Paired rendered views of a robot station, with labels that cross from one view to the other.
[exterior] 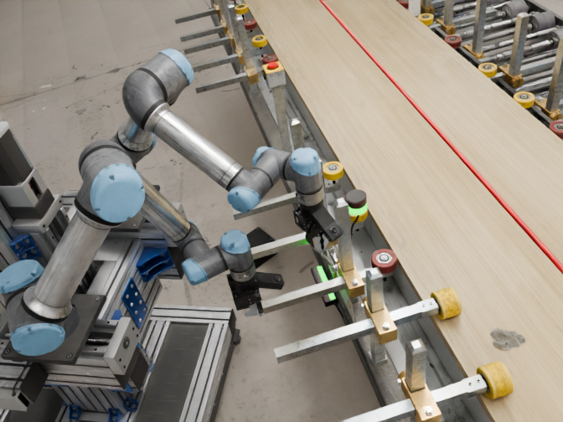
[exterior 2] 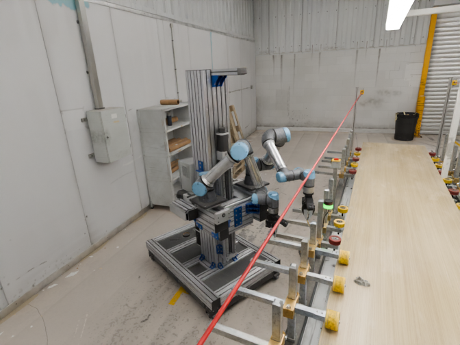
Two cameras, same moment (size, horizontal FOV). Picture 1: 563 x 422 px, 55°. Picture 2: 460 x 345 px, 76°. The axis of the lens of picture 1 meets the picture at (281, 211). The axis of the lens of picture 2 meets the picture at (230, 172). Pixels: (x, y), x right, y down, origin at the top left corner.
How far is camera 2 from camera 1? 0.98 m
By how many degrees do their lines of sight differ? 37
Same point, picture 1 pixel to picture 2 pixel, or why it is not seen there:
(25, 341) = (195, 186)
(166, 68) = (280, 131)
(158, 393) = (232, 269)
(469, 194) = (398, 238)
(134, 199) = (242, 154)
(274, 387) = not seen: hidden behind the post
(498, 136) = (437, 227)
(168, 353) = (245, 260)
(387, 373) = (309, 283)
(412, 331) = not seen: hidden behind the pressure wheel
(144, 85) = (270, 133)
